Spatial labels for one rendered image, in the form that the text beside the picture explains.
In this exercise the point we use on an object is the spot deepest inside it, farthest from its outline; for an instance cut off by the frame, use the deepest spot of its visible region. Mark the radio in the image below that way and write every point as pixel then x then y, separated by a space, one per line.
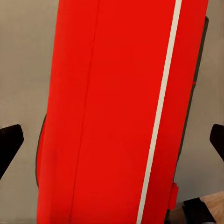
pixel 122 80

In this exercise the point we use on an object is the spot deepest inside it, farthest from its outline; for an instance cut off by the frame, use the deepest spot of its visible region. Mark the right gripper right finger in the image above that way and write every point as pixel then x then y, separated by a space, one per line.
pixel 217 139

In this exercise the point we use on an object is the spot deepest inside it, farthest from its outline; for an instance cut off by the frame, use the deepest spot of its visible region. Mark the coffee table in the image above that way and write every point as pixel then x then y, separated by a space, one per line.
pixel 27 35

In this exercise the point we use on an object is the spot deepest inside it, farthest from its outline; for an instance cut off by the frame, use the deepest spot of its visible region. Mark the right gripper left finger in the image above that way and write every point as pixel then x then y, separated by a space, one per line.
pixel 11 139

